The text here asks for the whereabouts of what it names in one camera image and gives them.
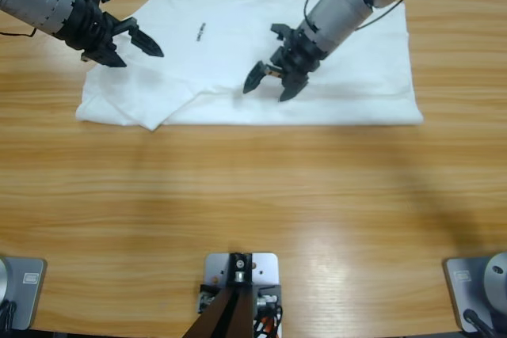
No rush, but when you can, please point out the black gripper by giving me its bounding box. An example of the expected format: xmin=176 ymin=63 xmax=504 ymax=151
xmin=242 ymin=28 xmax=330 ymax=104
xmin=55 ymin=0 xmax=166 ymax=69

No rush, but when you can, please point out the white t-shirt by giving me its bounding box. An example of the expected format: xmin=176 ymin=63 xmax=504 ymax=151
xmin=74 ymin=0 xmax=425 ymax=132

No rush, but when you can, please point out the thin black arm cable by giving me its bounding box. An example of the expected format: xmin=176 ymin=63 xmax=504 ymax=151
xmin=303 ymin=0 xmax=423 ymax=33
xmin=0 ymin=25 xmax=39 ymax=38

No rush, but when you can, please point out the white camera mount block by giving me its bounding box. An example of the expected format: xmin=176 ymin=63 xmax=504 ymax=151
xmin=197 ymin=251 xmax=284 ymax=338

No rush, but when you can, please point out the dark camera post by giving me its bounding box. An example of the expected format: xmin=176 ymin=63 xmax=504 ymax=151
xmin=184 ymin=251 xmax=254 ymax=338

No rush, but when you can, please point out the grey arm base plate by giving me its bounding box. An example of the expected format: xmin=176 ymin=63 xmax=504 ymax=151
xmin=442 ymin=250 xmax=507 ymax=333
xmin=0 ymin=255 xmax=48 ymax=332

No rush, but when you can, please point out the black base power cable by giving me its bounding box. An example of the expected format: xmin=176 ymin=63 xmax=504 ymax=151
xmin=0 ymin=300 xmax=19 ymax=331
xmin=462 ymin=308 xmax=500 ymax=338

